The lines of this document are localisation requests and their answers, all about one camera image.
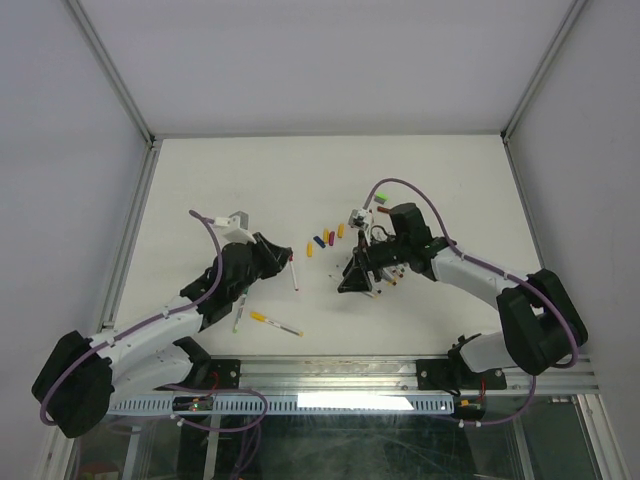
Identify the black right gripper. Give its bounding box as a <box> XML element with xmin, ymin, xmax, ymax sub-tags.
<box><xmin>337</xmin><ymin>230</ymin><xmax>409</xmax><ymax>293</ymax></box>

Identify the blue marker cap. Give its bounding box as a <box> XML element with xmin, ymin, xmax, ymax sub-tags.
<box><xmin>313</xmin><ymin>236</ymin><xmax>326</xmax><ymax>249</ymax></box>

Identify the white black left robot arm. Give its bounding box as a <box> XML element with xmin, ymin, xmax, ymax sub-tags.
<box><xmin>31</xmin><ymin>233</ymin><xmax>293</xmax><ymax>439</ymax></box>

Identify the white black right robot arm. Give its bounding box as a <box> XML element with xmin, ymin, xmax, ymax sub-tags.
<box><xmin>337</xmin><ymin>203</ymin><xmax>588</xmax><ymax>387</ymax></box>

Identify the green cap marker pen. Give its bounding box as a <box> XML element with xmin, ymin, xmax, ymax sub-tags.
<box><xmin>232</xmin><ymin>291</ymin><xmax>247</xmax><ymax>333</ymax></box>

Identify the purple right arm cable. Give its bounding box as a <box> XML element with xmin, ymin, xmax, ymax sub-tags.
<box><xmin>362</xmin><ymin>177</ymin><xmax>581</xmax><ymax>429</ymax></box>

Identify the aluminium frame rail front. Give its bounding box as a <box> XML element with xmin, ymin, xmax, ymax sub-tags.
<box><xmin>218</xmin><ymin>356</ymin><xmax>600</xmax><ymax>397</ymax></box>

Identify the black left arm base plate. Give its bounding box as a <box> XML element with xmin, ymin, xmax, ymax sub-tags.
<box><xmin>166</xmin><ymin>358</ymin><xmax>241</xmax><ymax>394</ymax></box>

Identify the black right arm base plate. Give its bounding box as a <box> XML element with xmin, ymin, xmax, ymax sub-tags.
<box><xmin>415</xmin><ymin>358</ymin><xmax>507</xmax><ymax>395</ymax></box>

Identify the grey slotted cable duct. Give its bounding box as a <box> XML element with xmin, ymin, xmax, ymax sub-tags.
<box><xmin>109</xmin><ymin>392</ymin><xmax>454</xmax><ymax>416</ymax></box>

